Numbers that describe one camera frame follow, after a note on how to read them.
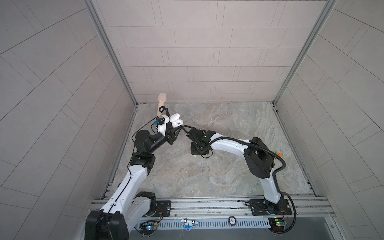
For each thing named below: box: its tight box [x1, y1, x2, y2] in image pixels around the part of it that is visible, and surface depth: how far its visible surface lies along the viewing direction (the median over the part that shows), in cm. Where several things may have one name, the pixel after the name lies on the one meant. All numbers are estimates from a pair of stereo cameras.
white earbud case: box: [169, 113, 184, 128], surface depth 71 cm
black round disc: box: [228, 216, 237, 227], surface depth 69 cm
